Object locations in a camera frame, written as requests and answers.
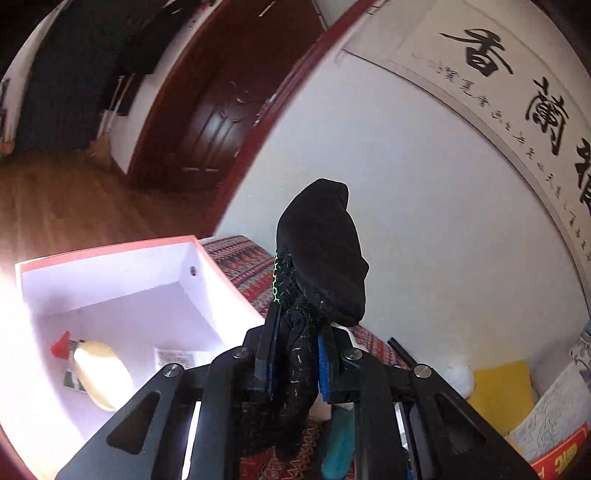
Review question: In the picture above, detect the white patterned pillow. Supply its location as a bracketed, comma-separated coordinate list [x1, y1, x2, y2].
[508, 364, 591, 462]

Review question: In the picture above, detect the red wooden door frame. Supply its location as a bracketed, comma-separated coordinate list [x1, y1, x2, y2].
[127, 0, 384, 232]

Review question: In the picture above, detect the teal cloth item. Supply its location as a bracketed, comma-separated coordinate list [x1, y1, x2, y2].
[321, 408, 356, 480]

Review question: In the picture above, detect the calligraphy wall scroll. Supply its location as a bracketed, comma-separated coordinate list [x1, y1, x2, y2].
[339, 0, 591, 273]

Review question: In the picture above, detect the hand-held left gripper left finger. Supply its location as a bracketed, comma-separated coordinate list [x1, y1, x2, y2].
[54, 302, 282, 480]

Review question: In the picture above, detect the dark mesh screen door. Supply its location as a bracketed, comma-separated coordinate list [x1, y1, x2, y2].
[16, 0, 153, 151]

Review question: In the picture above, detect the yellow pillow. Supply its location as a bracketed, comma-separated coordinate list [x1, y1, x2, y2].
[471, 361, 536, 437]

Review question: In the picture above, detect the white fluffy ball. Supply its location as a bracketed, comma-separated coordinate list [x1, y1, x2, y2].
[436, 362, 475, 400]

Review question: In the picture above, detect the pale yellow oblong toy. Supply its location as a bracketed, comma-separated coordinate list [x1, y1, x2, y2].
[74, 340, 134, 412]

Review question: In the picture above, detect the green white printed packet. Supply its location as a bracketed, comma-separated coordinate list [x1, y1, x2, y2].
[64, 369, 88, 394]

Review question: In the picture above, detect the white cardboard box red rim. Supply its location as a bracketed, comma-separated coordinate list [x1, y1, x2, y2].
[14, 235, 266, 480]

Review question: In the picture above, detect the straw broom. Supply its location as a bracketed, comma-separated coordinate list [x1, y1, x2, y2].
[90, 111, 114, 169]

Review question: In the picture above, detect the dark red wooden door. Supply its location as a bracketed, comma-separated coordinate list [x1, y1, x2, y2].
[178, 0, 324, 185]

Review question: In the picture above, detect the white paper slip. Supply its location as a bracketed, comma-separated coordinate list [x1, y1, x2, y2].
[154, 349, 211, 370]

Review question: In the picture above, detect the red patterned woven blanket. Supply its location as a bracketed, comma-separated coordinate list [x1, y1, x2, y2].
[198, 234, 462, 480]

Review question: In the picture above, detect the small red cone toy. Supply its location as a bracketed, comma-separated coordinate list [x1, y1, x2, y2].
[50, 331, 71, 359]

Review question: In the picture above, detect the black sock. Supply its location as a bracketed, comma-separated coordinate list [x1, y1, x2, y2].
[235, 179, 371, 462]

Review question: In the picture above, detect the hanging black coat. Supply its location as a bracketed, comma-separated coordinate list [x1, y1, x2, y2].
[99, 0, 195, 116]

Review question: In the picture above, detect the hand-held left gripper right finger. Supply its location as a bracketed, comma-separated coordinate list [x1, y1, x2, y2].
[318, 325, 541, 480]

